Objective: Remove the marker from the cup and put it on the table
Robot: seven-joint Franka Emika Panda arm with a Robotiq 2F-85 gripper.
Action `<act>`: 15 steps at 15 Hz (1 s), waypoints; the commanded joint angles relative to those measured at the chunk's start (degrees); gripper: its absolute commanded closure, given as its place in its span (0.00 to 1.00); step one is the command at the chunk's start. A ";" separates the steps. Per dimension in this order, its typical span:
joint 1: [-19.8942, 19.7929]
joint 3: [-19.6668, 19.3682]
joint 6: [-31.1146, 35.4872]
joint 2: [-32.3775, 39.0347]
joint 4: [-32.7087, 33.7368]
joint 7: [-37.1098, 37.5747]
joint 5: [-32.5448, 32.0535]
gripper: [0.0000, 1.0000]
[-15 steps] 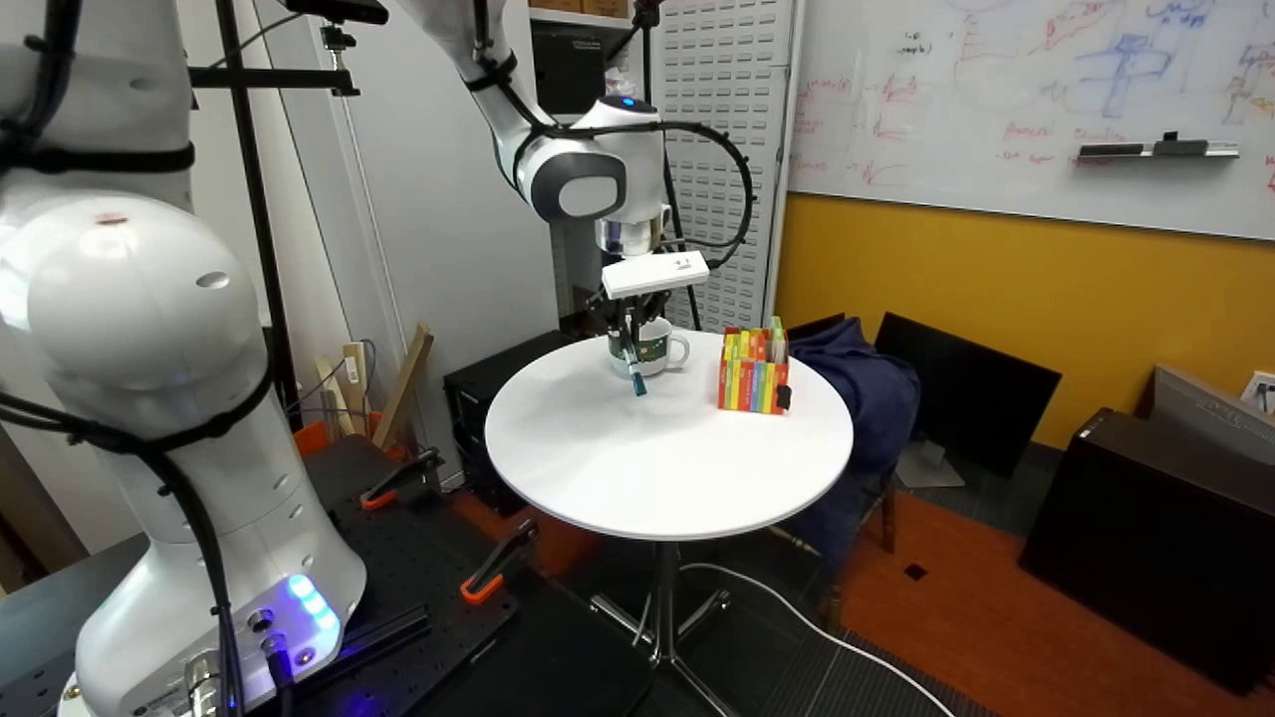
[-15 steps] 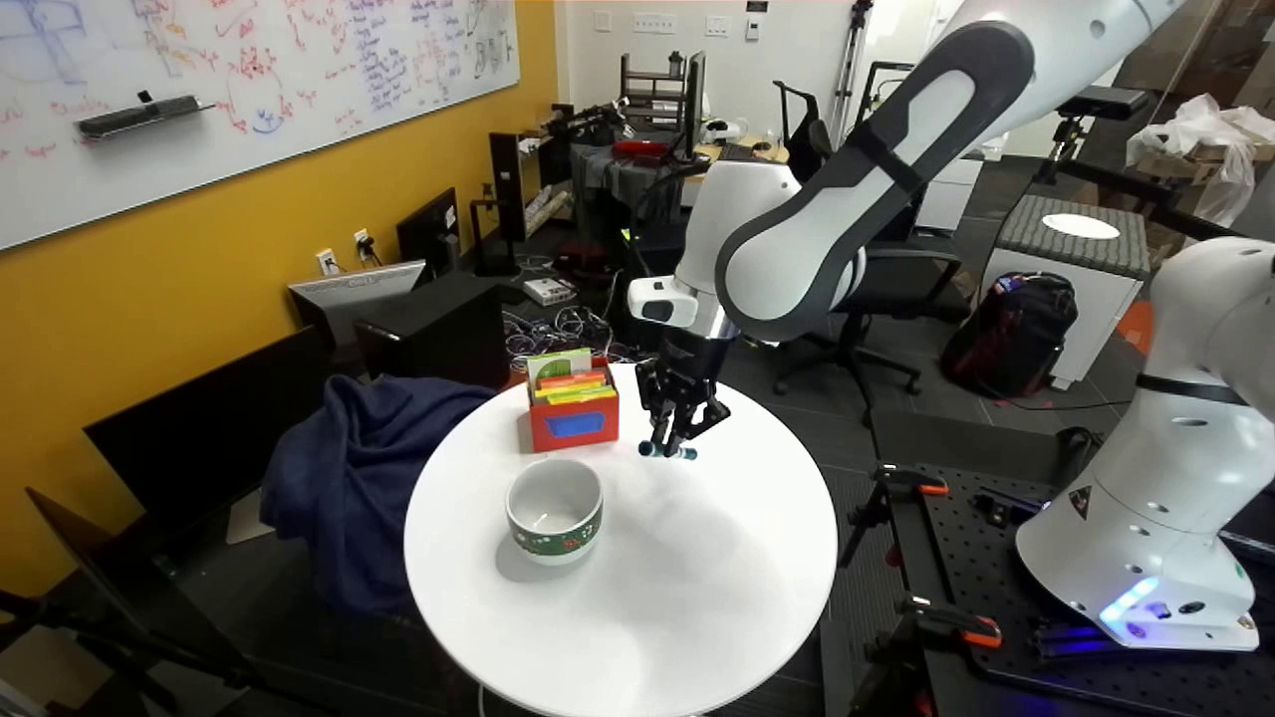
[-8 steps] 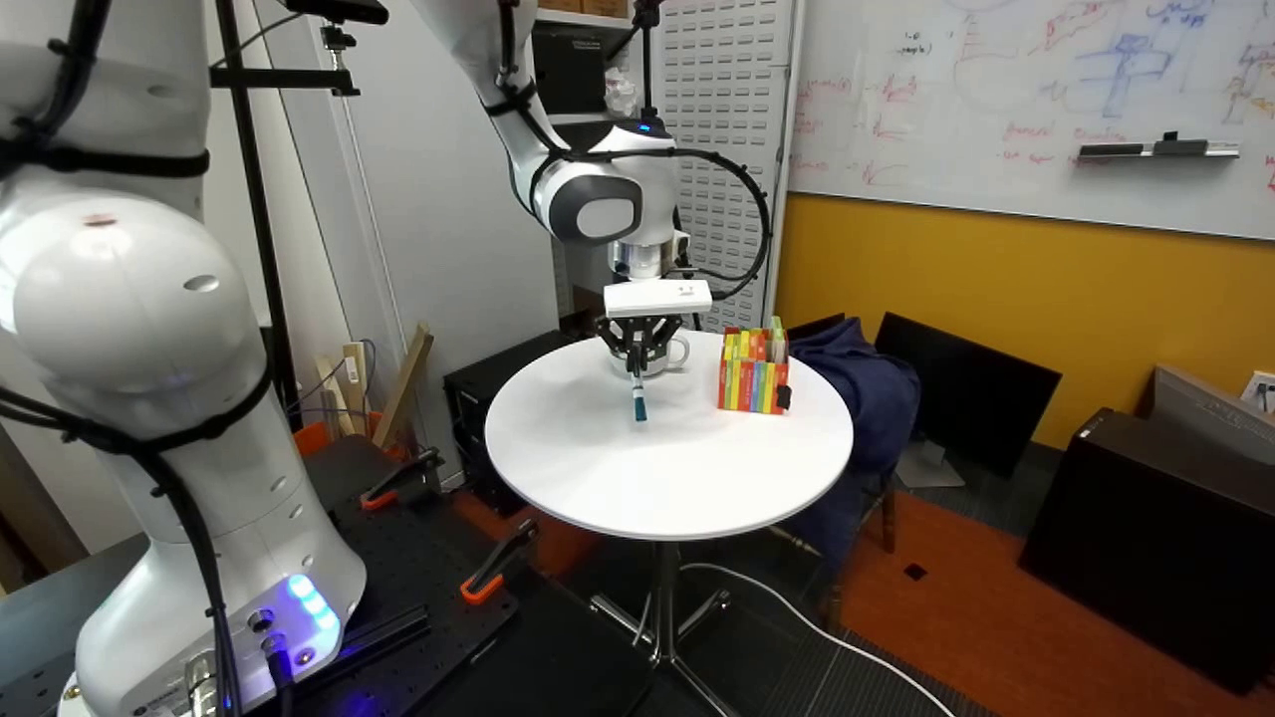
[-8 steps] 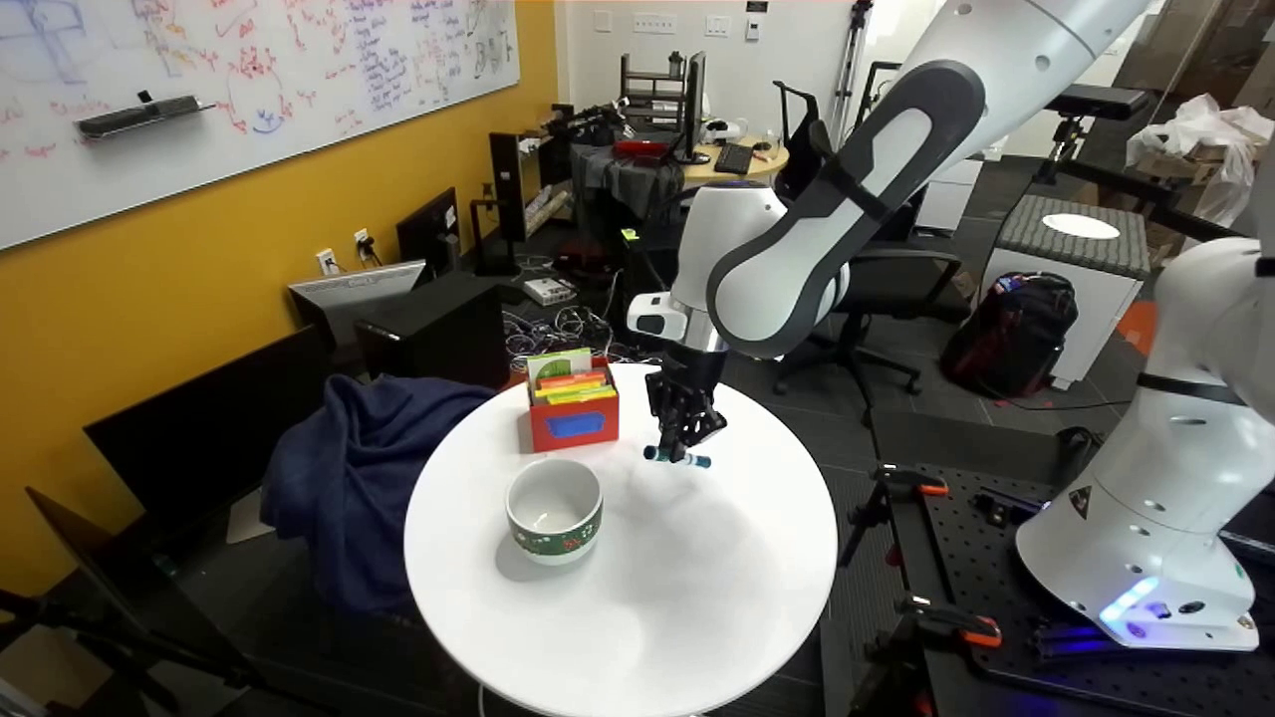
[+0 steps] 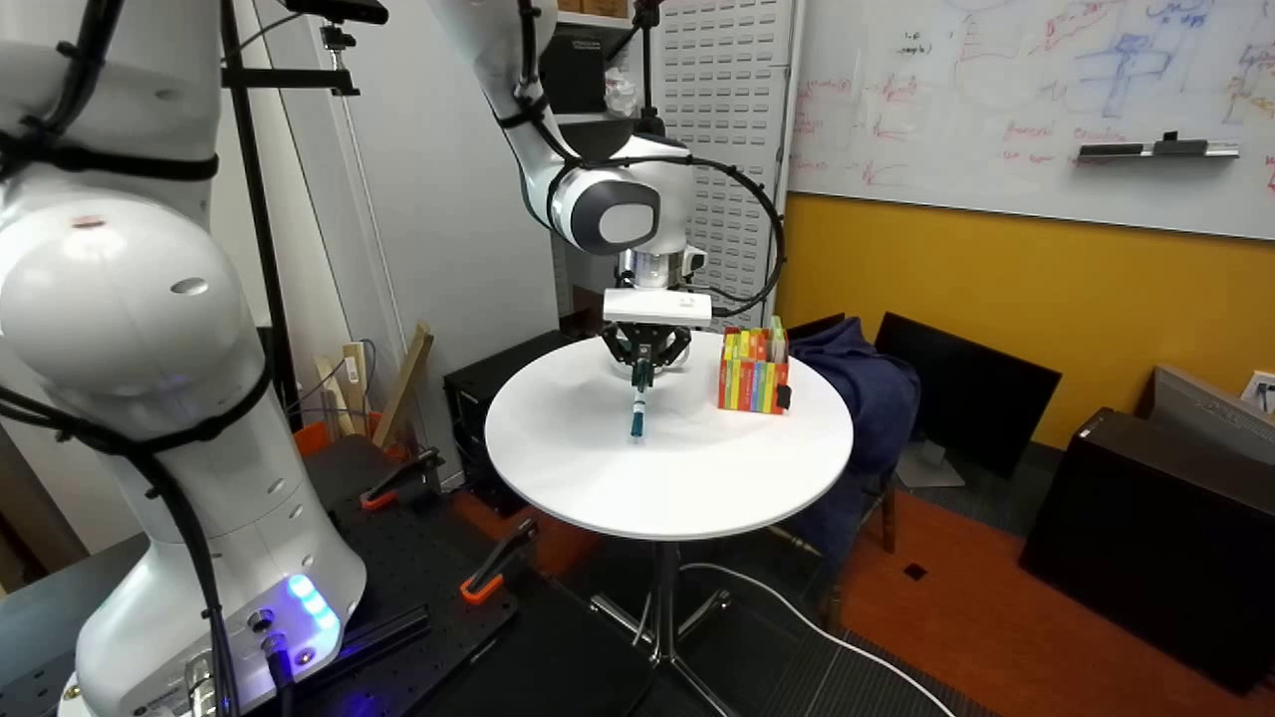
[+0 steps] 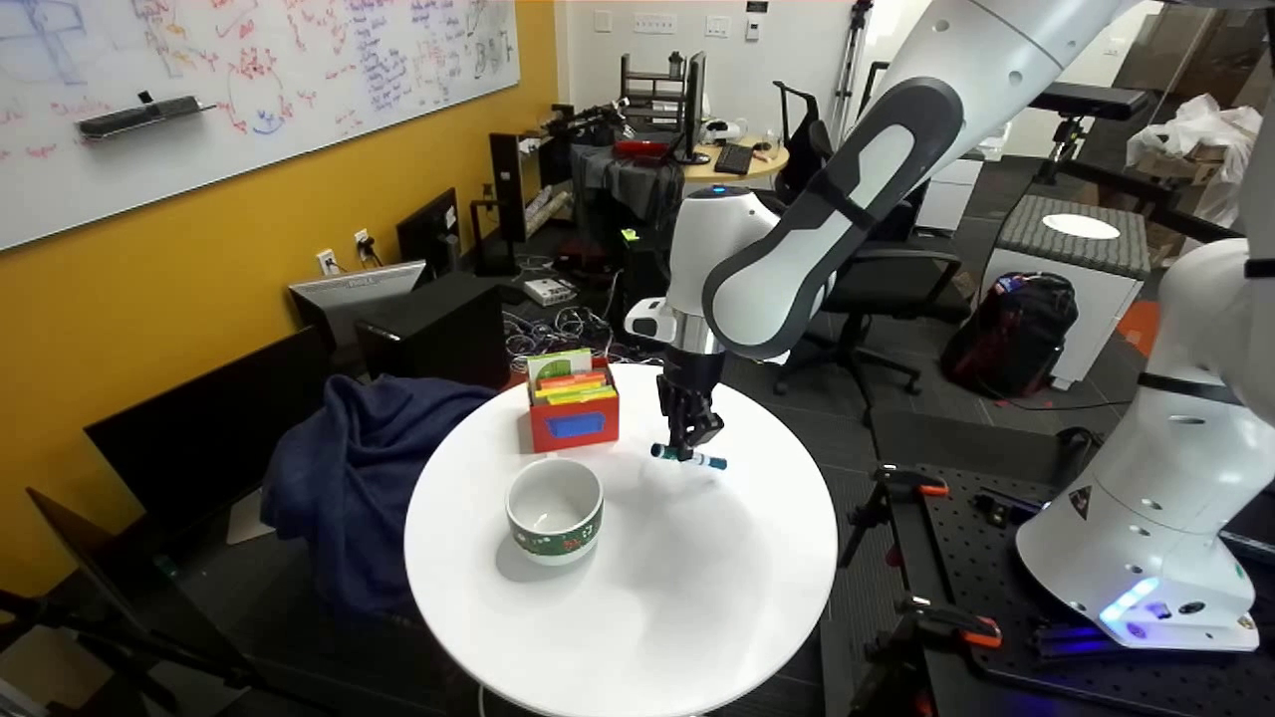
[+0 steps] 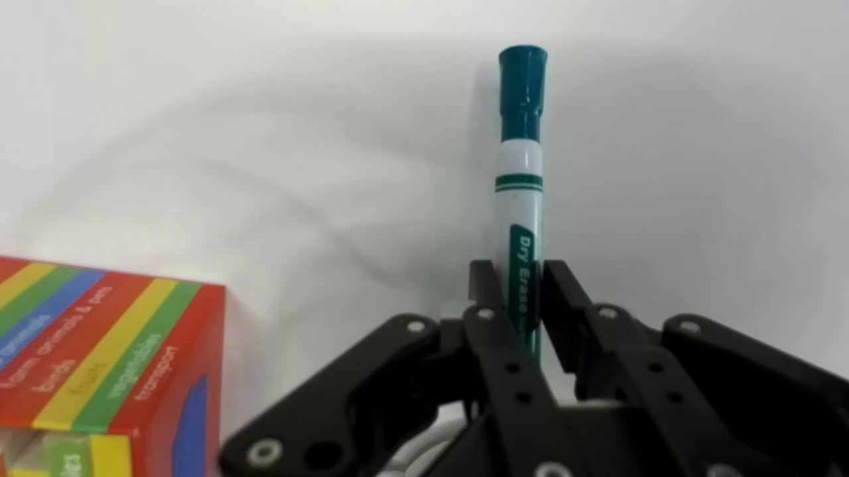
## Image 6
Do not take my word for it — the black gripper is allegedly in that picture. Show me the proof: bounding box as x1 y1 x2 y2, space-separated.
662 350 727 457

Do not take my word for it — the green marker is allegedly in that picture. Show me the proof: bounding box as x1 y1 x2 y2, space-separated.
644 444 731 479

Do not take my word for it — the red box with cards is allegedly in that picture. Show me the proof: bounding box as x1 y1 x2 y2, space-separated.
520 344 626 457

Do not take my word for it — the orange and black clamp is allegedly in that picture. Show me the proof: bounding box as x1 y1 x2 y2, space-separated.
858 591 1006 717
842 463 957 569

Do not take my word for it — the black office chair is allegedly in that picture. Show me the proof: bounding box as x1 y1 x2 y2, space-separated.
773 76 969 398

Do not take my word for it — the round wooden table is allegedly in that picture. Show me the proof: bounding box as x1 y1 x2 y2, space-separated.
682 136 798 189

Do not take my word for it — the black perforated breadboard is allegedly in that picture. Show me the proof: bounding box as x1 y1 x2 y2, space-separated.
885 463 1275 717

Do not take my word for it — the black monitor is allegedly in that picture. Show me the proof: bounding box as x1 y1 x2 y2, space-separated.
395 189 464 281

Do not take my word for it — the black backpack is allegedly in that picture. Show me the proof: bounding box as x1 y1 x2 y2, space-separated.
936 267 1083 404

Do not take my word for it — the black metal rack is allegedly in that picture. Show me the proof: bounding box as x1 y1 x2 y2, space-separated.
618 48 711 140

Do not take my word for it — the navy blue cloth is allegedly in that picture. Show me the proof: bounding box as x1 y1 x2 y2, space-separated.
259 370 499 622

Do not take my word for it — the white flat panel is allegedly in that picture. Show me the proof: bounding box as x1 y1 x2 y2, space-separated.
286 257 429 321

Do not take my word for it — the white cabinet with gray top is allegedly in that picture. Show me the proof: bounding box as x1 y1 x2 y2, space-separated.
978 193 1154 394

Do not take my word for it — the whiteboard with writing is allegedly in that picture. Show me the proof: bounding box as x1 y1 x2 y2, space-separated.
0 0 524 257

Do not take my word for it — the white crumpled bag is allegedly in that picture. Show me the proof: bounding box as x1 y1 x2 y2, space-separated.
1124 87 1265 232

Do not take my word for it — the black angled stand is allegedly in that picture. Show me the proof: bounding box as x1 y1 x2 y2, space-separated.
0 484 269 717

